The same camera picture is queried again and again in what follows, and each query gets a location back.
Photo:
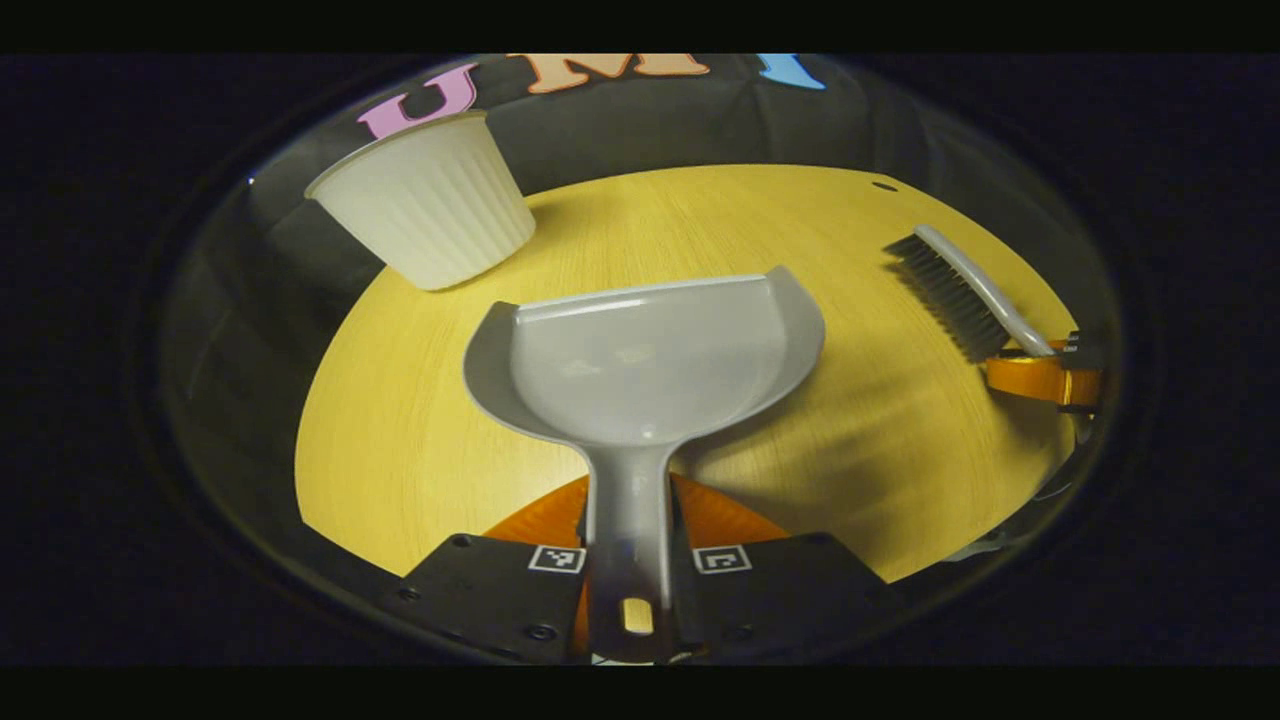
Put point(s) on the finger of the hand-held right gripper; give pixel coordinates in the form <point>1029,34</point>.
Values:
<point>1082,347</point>
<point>1035,378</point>

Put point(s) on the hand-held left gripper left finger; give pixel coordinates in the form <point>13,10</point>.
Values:
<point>480,595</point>

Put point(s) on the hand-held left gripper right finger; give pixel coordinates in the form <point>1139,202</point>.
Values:
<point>790,590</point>

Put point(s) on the small grey broom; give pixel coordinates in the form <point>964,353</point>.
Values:
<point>950,290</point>

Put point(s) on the grey plastic dustpan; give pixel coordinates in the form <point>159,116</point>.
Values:
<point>640,370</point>

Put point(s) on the white ribbed garbage bin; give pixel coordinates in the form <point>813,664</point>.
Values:
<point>440,210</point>

